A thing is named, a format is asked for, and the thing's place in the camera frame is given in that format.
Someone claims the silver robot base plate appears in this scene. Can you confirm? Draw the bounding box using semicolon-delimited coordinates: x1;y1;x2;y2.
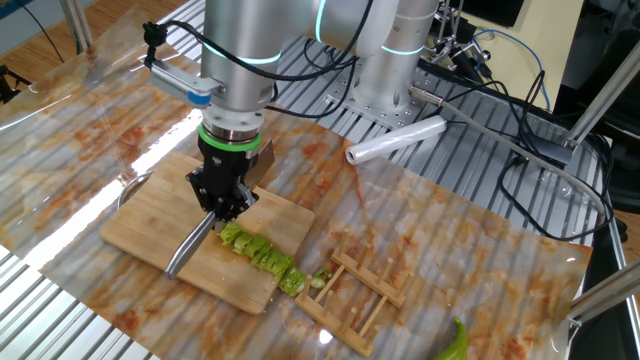
324;64;442;132

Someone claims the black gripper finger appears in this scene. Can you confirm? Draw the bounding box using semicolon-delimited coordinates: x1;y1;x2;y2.
201;193;240;224
229;180;260;221

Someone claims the aluminium frame post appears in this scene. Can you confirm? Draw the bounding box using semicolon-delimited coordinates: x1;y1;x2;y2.
569;259;640;326
567;39;640;149
59;0;94;54

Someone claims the cut green pepper stem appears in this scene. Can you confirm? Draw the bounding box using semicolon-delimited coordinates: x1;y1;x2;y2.
309;268;333;291

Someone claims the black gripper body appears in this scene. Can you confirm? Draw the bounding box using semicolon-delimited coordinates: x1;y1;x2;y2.
185;147;261;210

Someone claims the black cable bundle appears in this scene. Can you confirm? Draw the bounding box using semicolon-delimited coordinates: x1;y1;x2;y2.
497;69;616;244

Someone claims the marble pattern plastic mat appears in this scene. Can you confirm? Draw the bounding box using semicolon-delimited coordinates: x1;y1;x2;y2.
0;7;594;360

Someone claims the blue cable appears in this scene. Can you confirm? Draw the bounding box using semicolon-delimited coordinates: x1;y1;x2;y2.
472;28;552;112

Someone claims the cut green pepper chunk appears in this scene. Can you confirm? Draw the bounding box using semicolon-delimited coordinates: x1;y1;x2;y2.
218;221;244;246
232;231;257;257
244;234;274;269
278;265;308;299
258;248;295;280

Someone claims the black camera cable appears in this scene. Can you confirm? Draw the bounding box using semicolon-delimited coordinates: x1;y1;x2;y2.
142;0;376;120

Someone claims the curved green chili pepper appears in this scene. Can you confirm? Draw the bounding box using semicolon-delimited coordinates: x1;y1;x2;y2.
432;317;470;360

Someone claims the wooden cutting board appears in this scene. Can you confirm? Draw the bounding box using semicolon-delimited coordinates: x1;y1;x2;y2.
98;151;316;315

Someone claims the black tripod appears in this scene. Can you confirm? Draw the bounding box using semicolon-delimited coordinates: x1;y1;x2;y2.
0;64;31;104

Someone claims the white plastic film roll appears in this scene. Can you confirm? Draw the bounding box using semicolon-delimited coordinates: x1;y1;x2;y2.
344;115;448;166

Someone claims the wooden peg rack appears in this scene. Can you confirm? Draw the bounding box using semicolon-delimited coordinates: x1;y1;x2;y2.
293;229;415;359

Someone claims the steel cleaver knife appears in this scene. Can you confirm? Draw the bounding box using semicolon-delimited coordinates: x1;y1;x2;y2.
164;139;276;280

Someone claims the beige cabinet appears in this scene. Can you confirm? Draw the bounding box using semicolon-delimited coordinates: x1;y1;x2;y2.
474;0;585;111

